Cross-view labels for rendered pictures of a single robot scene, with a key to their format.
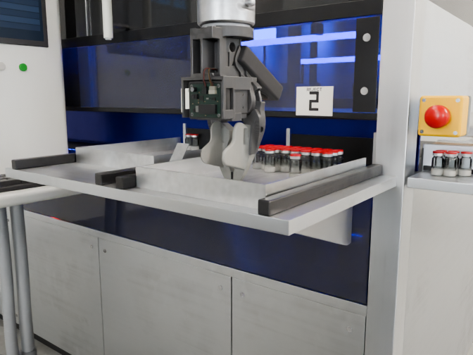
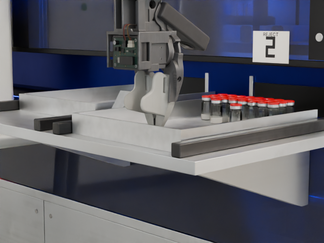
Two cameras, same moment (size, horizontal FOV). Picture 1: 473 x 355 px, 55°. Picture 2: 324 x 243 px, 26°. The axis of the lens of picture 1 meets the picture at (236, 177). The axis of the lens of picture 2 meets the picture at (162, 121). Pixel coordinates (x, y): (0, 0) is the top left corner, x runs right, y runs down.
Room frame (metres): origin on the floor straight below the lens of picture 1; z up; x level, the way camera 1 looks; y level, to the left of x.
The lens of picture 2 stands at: (-0.39, -0.16, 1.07)
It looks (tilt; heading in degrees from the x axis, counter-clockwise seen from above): 8 degrees down; 9
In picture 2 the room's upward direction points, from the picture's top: straight up
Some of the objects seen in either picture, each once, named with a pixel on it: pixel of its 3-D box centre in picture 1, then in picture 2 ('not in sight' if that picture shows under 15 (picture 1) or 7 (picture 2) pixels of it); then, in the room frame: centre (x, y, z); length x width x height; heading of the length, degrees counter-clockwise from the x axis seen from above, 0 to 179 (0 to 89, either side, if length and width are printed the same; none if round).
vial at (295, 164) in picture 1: (295, 167); (236, 117); (0.81, -0.11, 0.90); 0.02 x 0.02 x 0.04
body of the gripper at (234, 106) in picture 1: (223, 76); (144, 30); (0.62, 0.02, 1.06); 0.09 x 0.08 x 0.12; 143
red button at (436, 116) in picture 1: (438, 116); not in sight; (0.81, -0.35, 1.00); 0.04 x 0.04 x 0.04; 53
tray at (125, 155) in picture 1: (169, 151); (118, 100); (1.10, 0.16, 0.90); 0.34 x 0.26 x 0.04; 143
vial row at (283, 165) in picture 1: (291, 160); (238, 111); (0.89, -0.11, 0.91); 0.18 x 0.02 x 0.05; 52
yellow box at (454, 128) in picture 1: (444, 115); not in sight; (0.84, -0.38, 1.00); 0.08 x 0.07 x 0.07; 143
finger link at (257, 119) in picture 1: (247, 122); (168, 72); (0.63, -0.01, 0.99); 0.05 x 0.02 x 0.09; 53
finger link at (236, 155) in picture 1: (234, 156); (154, 103); (0.61, 0.00, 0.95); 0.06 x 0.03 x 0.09; 143
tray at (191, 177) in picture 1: (258, 171); (196, 121); (0.81, -0.04, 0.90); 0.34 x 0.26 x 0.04; 142
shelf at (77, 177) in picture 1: (203, 174); (148, 124); (0.95, 0.07, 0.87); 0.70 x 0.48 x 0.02; 53
